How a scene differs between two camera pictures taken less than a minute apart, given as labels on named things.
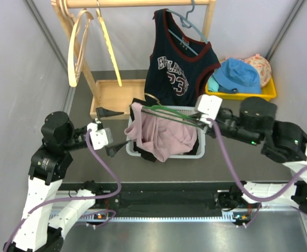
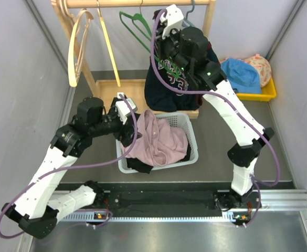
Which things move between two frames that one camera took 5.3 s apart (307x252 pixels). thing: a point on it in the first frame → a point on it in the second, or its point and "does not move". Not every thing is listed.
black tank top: x=136 y=101 → x=138 y=166
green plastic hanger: x=165 y=112 → x=167 y=65
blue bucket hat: x=236 y=75 does not move
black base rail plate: x=160 y=199 does not move
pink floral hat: x=264 y=66 does not move
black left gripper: x=103 y=113 → x=126 y=139
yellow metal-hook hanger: x=108 y=42 does not move
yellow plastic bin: x=268 y=91 does not move
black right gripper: x=210 y=129 → x=159 y=43
